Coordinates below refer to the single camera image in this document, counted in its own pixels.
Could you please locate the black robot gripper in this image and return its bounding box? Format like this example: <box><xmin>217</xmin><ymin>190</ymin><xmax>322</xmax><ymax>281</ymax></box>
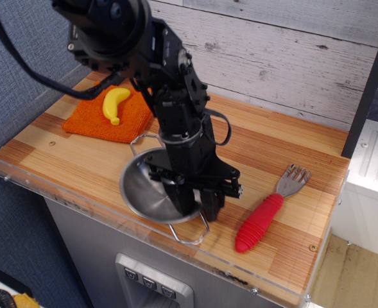
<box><xmin>144</xmin><ymin>117</ymin><xmax>243</xmax><ymax>222</ymax></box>

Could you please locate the silver metal bowl with handles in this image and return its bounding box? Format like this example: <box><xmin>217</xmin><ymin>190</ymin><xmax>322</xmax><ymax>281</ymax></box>
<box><xmin>119</xmin><ymin>133</ymin><xmax>210</xmax><ymax>246</ymax></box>

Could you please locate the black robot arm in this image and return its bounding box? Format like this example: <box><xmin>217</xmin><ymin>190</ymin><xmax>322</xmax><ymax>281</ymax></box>
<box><xmin>52</xmin><ymin>1</ymin><xmax>241</xmax><ymax>221</ymax></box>

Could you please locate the clear acrylic table guard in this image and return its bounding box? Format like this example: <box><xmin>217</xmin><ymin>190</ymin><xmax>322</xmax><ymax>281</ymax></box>
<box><xmin>0</xmin><ymin>44</ymin><xmax>350</xmax><ymax>305</ymax></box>

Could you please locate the silver dispenser button panel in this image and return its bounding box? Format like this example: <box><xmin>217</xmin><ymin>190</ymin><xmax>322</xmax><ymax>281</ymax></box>
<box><xmin>115</xmin><ymin>253</ymin><xmax>194</xmax><ymax>307</ymax></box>

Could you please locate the silver toy fridge cabinet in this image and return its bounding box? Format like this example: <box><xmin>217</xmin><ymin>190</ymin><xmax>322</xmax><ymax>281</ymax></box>
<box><xmin>46</xmin><ymin>200</ymin><xmax>276</xmax><ymax>307</ymax></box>

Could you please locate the yellow toy banana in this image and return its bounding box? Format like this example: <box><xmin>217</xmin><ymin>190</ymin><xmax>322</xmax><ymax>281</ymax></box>
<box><xmin>102</xmin><ymin>87</ymin><xmax>131</xmax><ymax>126</ymax></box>

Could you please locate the orange knitted cloth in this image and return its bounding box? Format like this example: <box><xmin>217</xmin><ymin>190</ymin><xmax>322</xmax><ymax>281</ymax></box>
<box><xmin>62</xmin><ymin>85</ymin><xmax>152</xmax><ymax>143</ymax></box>

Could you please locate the white ridged side unit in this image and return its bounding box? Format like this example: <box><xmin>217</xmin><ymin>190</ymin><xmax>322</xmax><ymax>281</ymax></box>
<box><xmin>331</xmin><ymin>120</ymin><xmax>378</xmax><ymax>254</ymax></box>

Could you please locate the red handled metal spatula fork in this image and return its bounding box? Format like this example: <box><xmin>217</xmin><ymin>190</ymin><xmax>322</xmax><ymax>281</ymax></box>
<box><xmin>234</xmin><ymin>164</ymin><xmax>311</xmax><ymax>253</ymax></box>

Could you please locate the dark right vertical post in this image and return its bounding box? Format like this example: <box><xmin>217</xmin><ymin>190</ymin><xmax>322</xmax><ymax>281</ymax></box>
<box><xmin>341</xmin><ymin>50</ymin><xmax>378</xmax><ymax>158</ymax></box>

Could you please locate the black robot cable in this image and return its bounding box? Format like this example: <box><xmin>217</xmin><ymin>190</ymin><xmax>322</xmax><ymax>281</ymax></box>
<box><xmin>0</xmin><ymin>0</ymin><xmax>233</xmax><ymax>147</ymax></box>

